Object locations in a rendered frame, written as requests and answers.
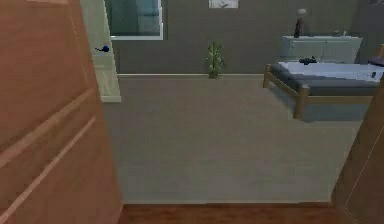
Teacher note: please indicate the framed wall picture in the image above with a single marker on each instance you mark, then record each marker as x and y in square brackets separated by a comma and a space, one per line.
[223, 3]

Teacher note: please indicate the white framed window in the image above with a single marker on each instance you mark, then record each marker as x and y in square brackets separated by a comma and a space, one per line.
[136, 18]

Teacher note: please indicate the small dark remote control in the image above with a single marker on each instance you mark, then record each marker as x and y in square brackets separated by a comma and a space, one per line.
[373, 74]

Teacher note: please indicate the small black object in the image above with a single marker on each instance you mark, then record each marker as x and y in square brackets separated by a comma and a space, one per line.
[307, 60]

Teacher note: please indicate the green house plant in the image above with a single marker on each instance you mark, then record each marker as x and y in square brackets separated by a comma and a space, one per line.
[215, 60]

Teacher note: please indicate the white chest of drawers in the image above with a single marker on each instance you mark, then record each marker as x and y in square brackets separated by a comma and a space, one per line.
[320, 49]

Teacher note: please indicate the wooden bed with grey mattress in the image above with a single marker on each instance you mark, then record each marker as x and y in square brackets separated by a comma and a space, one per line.
[320, 83]

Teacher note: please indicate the purple pillow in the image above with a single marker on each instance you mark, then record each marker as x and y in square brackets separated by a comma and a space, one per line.
[377, 61]

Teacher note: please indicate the brown wooden room door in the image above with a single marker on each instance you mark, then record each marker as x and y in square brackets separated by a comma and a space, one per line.
[43, 116]

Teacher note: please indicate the white room door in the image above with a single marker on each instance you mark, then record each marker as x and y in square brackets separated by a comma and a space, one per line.
[100, 66]

